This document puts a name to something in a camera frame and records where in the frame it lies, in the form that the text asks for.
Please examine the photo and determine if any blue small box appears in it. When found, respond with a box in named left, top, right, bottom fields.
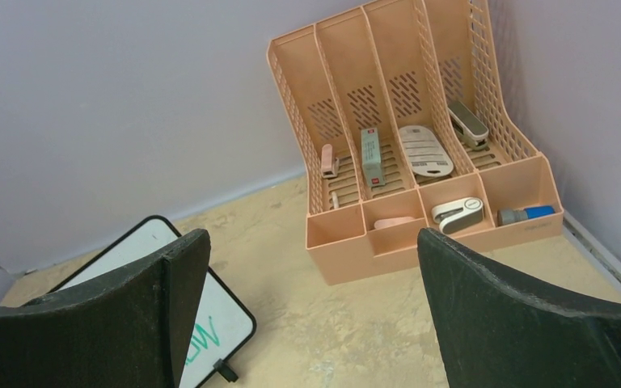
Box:
left=496, top=205, right=556, bottom=226

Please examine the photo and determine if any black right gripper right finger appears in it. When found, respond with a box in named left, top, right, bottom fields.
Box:
left=417, top=228, right=621, bottom=387

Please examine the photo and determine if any white whiteboard black frame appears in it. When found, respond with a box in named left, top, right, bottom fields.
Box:
left=52, top=215, right=257, bottom=387

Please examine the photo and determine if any small pink stapler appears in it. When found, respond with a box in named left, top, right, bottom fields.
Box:
left=320, top=144, right=340, bottom=179

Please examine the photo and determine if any pink eraser in organizer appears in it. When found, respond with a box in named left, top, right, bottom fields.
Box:
left=374, top=216, right=416, bottom=230

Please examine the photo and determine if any peach plastic file organizer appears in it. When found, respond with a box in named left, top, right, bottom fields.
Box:
left=267, top=0, right=564, bottom=285

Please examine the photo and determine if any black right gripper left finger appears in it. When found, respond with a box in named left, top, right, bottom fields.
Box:
left=0, top=229, right=211, bottom=387

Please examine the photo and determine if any white stapler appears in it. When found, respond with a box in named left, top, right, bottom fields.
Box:
left=431, top=196, right=484, bottom=234

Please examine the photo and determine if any white perforated object in organizer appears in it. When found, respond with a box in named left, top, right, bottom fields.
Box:
left=399, top=125, right=454, bottom=178

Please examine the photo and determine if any grey stapler in organizer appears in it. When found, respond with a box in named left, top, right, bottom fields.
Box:
left=447, top=101, right=489, bottom=150

